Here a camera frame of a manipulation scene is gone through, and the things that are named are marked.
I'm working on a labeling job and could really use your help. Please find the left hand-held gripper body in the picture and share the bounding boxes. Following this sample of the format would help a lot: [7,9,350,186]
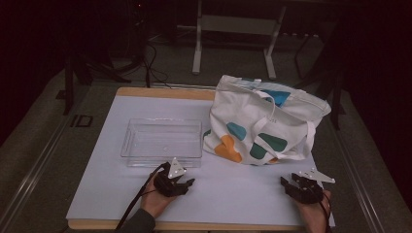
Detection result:
[153,157,189,198]

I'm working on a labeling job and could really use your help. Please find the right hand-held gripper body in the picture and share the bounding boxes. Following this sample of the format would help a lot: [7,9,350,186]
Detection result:
[288,167,336,204]

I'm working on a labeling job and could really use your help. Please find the clear plastic box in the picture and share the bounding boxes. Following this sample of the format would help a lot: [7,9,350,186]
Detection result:
[120,117,204,169]

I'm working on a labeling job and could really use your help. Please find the white printed tote bag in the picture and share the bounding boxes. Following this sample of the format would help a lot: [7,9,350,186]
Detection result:
[202,75,332,167]

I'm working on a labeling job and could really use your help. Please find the person's left hand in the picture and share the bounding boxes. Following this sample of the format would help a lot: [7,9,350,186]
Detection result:
[140,176,176,218]

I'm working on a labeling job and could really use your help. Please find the person's right hand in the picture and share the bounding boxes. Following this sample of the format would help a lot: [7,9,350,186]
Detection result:
[292,190,332,233]

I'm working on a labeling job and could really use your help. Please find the white table mat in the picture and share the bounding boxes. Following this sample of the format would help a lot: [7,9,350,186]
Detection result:
[66,95,336,227]

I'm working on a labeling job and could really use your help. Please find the black angled stand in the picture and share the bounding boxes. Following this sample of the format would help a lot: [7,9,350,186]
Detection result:
[281,18,346,130]

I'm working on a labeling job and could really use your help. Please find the low black stand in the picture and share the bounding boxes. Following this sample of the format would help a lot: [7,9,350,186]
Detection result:
[62,54,132,116]

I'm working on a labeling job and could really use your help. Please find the black tripod stand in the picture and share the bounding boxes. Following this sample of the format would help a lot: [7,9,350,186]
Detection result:
[127,0,154,88]

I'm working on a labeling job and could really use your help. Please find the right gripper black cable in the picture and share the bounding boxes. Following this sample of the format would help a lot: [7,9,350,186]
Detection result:
[319,193,333,233]

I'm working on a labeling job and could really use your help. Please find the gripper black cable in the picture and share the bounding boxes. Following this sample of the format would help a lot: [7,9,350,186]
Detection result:
[319,193,333,233]
[115,162,169,231]

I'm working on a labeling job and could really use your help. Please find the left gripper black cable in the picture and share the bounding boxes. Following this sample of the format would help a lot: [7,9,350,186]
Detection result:
[115,162,169,231]

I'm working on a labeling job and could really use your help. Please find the metal floor rail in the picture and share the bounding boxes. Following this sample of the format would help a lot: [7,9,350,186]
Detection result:
[326,100,388,233]
[0,117,71,224]

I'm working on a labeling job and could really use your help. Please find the black floor cables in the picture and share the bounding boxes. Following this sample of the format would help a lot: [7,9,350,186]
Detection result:
[142,43,173,89]

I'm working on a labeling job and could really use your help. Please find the white metal desk frame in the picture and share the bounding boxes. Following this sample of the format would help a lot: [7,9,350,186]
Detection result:
[191,0,288,81]

